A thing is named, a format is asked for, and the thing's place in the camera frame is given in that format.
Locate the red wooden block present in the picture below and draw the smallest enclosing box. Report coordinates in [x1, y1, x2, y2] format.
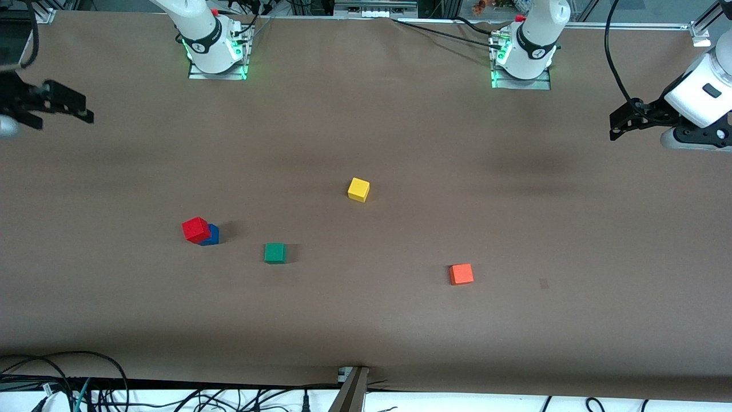
[182, 217, 211, 244]

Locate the white power strip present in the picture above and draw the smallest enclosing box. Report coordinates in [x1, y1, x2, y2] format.
[334, 0, 419, 18]

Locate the aluminium profile strut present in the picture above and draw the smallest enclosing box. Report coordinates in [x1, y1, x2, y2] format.
[328, 366, 370, 412]

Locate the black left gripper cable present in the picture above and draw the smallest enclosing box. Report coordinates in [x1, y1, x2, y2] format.
[604, 0, 658, 115]

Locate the aluminium table frame rail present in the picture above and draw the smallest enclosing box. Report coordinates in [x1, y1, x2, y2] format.
[555, 0, 732, 47]

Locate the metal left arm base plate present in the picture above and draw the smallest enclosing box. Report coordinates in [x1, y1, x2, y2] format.
[490, 31, 552, 90]

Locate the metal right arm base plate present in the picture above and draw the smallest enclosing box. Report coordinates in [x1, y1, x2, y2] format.
[188, 23, 254, 81]

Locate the black left arm base cable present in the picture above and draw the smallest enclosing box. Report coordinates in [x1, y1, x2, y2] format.
[392, 16, 504, 46]

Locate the black looping floor cable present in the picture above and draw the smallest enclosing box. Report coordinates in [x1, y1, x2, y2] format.
[0, 351, 130, 412]

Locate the green floor cable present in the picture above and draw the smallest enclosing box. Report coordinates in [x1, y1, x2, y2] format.
[73, 378, 92, 412]

